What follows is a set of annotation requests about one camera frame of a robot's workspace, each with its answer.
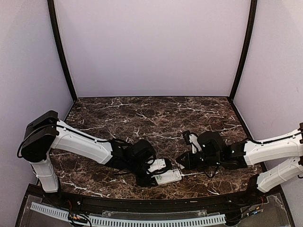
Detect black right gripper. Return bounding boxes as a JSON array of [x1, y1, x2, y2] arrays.
[[176, 150, 222, 170]]

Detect white remote control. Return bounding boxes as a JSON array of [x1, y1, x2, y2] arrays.
[[154, 169, 182, 185]]

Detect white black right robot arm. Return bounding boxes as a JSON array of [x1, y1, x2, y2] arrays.
[[176, 126, 303, 205]]

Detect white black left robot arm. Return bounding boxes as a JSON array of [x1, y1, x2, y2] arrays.
[[17, 110, 157, 206]]

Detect white slotted cable duct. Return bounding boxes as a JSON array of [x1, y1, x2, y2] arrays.
[[30, 202, 226, 227]]

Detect black front table rail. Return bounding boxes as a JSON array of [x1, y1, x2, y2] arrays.
[[42, 191, 267, 213]]

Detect black right corner post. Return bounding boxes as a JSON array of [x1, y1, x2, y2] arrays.
[[229, 0, 258, 103]]

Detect black corner post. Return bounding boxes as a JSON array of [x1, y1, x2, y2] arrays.
[[229, 0, 258, 103], [47, 0, 78, 102]]

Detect black left corner post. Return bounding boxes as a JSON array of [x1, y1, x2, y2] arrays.
[[47, 0, 78, 102]]

